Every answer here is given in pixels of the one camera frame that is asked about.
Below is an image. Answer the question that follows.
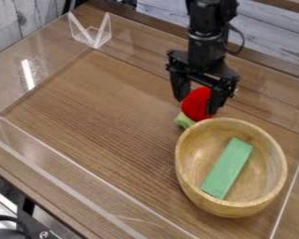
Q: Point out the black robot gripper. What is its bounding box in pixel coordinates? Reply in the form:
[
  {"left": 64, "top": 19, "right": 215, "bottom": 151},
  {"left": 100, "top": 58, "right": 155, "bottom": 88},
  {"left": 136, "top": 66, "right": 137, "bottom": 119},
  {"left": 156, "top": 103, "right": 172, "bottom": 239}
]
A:
[{"left": 165, "top": 49, "right": 239, "bottom": 115}]

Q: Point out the red plush strawberry toy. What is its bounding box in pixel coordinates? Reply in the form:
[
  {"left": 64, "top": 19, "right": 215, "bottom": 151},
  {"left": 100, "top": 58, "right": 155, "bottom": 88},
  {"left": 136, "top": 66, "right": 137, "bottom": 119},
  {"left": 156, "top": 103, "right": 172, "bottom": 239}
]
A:
[{"left": 175, "top": 87, "right": 212, "bottom": 129}]

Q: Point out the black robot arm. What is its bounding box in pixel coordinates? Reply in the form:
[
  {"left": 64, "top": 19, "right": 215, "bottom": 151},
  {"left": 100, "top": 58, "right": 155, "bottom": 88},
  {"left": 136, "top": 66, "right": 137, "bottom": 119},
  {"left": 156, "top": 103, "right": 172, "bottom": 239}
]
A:
[{"left": 165, "top": 0, "right": 239, "bottom": 115}]

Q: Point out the wooden bowl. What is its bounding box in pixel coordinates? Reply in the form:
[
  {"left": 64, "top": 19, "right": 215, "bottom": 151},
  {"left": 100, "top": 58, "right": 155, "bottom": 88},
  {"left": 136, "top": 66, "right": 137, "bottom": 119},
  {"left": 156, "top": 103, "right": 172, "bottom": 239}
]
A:
[{"left": 175, "top": 118, "right": 288, "bottom": 218}]

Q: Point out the clear acrylic table barrier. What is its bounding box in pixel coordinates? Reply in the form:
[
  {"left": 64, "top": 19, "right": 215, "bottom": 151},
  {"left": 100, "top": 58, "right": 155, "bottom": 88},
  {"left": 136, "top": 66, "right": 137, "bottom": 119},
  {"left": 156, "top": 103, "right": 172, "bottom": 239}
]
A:
[{"left": 0, "top": 7, "right": 299, "bottom": 239}]

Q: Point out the green rectangular block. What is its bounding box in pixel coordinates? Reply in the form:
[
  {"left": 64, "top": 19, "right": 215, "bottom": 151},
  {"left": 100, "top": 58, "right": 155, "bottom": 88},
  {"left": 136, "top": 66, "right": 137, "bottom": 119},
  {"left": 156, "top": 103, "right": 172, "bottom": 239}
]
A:
[{"left": 199, "top": 137, "right": 252, "bottom": 200}]

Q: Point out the clear acrylic corner bracket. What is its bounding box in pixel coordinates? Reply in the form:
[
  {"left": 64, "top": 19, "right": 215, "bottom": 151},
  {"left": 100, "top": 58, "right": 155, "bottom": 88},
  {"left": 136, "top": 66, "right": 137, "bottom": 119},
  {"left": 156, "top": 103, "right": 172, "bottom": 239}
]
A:
[{"left": 66, "top": 13, "right": 112, "bottom": 49}]

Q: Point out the black metal table frame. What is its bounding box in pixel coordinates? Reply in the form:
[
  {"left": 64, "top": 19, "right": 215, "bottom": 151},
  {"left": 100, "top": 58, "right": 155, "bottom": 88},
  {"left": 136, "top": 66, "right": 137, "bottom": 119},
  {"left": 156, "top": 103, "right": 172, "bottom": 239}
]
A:
[{"left": 0, "top": 186, "right": 62, "bottom": 239}]

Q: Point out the black cable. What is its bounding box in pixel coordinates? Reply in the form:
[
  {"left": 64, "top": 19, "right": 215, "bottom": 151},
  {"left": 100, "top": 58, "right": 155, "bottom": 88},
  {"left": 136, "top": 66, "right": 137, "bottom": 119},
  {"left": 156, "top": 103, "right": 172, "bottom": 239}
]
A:
[{"left": 0, "top": 213, "right": 25, "bottom": 232}]

